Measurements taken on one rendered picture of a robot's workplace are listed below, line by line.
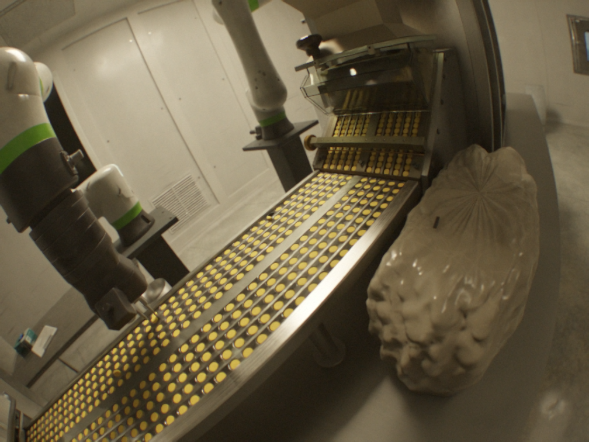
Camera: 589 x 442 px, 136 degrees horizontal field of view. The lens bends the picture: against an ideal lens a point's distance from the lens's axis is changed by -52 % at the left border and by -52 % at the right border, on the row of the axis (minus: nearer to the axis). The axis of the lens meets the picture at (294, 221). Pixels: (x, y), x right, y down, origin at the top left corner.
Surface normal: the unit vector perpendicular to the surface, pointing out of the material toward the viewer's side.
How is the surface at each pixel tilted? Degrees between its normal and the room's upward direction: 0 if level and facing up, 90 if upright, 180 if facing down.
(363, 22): 90
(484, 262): 5
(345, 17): 90
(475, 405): 0
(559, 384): 0
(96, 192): 88
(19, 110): 97
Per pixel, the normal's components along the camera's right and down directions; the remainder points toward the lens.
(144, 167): 0.65, 0.21
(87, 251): 0.88, -0.08
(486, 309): -0.44, -0.79
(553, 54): -0.68, 0.60
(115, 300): 0.18, -0.44
